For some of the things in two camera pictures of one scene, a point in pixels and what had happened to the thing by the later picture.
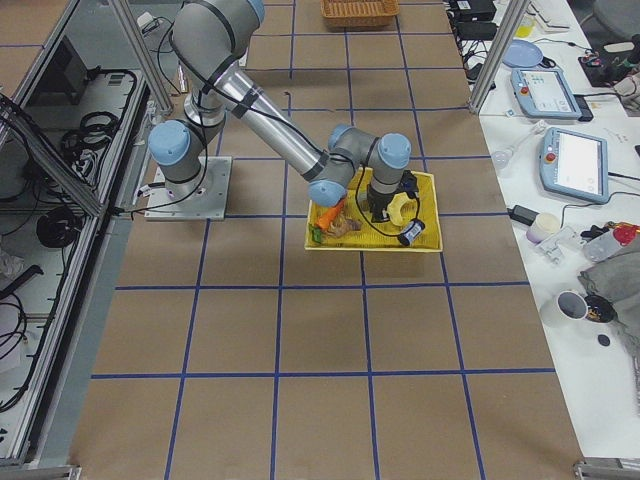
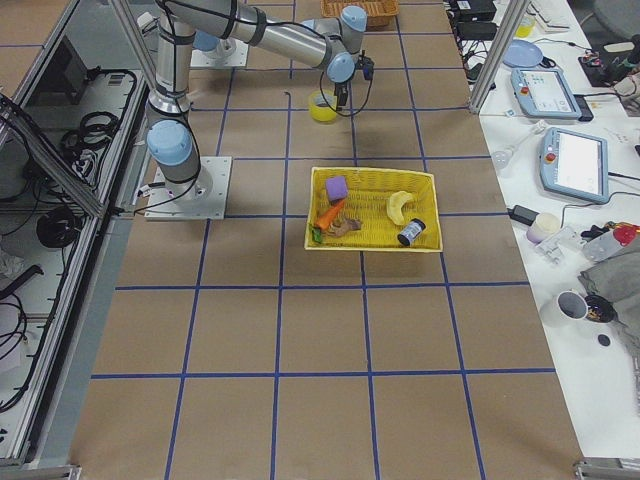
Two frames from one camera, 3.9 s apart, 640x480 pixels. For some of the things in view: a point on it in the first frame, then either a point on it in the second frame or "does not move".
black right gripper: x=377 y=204 to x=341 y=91
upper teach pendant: x=544 y=93 does not move
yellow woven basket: x=414 y=224 does not move
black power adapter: x=522 y=214 does not move
